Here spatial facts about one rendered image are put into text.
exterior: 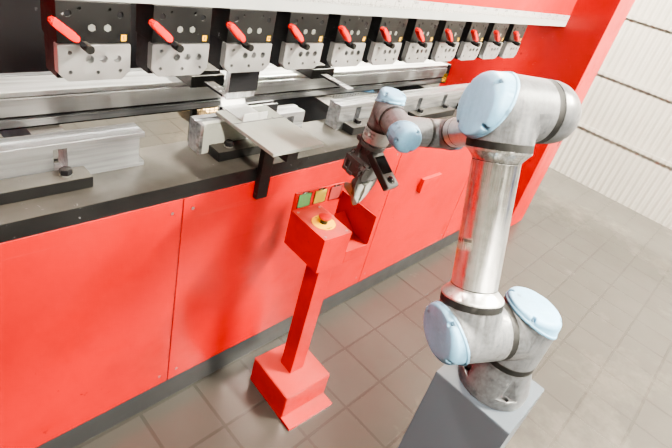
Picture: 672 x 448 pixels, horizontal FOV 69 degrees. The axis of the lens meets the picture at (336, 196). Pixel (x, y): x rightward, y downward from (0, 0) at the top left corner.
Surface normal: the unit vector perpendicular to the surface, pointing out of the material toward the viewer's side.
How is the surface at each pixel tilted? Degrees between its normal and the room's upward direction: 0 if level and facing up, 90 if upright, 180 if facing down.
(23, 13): 90
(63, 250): 90
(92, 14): 90
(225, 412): 0
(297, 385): 0
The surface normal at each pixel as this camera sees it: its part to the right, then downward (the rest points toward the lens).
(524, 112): 0.29, 0.26
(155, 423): 0.23, -0.84
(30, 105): 0.68, 0.50
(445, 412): -0.69, 0.22
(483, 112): -0.91, -0.18
